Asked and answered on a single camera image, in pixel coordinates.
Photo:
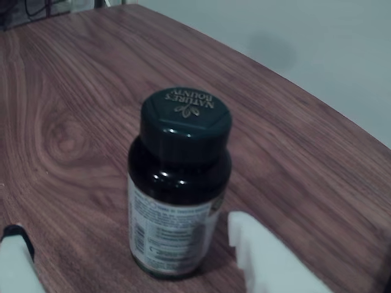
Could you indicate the green-capped dark pill bottle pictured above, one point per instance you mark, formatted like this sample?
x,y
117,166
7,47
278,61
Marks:
x,y
178,171

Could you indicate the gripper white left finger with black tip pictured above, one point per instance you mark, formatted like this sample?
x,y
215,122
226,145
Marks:
x,y
13,259

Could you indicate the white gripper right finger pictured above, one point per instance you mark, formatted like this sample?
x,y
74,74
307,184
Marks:
x,y
268,262

